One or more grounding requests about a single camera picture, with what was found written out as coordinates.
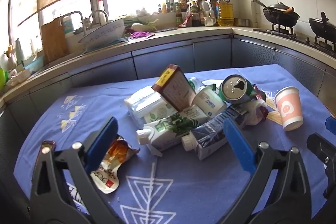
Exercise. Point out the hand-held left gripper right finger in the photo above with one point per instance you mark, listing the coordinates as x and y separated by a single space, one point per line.
239 148

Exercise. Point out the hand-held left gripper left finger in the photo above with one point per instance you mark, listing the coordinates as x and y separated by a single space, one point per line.
103 145

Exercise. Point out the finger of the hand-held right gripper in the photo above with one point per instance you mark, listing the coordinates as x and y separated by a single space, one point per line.
331 123
319 145

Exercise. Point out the orange snack wrapper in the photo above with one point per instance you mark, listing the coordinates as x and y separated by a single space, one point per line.
115 158

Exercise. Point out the small white milk carton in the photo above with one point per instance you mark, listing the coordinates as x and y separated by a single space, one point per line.
195 113

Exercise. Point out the green white snack packet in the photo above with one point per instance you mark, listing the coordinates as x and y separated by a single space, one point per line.
208 84

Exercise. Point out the dark blue drink carton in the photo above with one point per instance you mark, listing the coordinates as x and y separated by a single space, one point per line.
210 137

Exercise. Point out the dark crumpled snack wrapper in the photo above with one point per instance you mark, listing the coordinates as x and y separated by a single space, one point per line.
260 108

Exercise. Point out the pink paper cup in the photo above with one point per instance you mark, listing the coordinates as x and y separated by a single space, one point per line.
288 108

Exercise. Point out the small white yogurt bottle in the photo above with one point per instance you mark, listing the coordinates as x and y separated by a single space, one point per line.
210 101

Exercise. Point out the clear plastic bottle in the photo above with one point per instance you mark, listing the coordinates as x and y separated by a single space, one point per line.
141 101

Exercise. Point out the green drink can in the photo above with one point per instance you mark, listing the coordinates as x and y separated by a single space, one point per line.
235 88

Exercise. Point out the leaf print drink carton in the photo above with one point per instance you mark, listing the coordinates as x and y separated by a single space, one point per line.
168 132

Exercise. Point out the blue printed tablecloth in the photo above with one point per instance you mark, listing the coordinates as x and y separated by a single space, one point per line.
183 187

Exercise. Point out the brown cardboard box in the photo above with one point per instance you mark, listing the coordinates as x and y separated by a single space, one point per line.
174 87

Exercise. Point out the black pan with lid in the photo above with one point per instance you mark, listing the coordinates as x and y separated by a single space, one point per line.
324 27

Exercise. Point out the gas stove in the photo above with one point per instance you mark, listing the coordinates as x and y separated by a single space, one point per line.
294 33

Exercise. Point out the grey kitchen counter cabinet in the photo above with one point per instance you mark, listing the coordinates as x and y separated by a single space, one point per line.
162 58

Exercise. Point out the blue plastic tray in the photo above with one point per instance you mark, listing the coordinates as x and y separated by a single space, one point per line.
34 64

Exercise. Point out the white enamel basin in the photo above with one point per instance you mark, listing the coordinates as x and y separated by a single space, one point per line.
103 33

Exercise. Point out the wooden cutting board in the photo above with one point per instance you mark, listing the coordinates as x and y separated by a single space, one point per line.
54 41

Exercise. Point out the purple cabbage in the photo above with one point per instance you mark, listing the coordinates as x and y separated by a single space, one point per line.
139 34

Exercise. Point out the black wok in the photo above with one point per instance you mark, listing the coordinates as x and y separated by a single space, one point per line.
281 15

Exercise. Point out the green plastic container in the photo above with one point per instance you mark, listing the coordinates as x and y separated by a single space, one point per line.
2 78

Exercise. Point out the white radish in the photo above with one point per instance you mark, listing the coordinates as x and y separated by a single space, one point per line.
143 27

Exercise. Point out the green white box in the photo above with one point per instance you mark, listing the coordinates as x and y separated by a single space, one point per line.
68 24

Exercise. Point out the white thermos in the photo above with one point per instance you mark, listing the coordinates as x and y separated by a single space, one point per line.
19 49

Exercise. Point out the green onions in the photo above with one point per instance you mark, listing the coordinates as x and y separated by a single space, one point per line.
143 22

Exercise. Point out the chrome faucet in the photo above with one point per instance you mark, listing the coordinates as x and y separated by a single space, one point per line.
101 12
74 14

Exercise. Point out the yellow cooking oil bottle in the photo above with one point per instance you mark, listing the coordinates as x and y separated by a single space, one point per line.
225 12

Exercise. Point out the white plastic jug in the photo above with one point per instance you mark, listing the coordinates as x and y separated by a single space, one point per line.
208 12

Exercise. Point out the dark sauce bottle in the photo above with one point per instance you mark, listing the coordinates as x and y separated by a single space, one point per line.
179 15

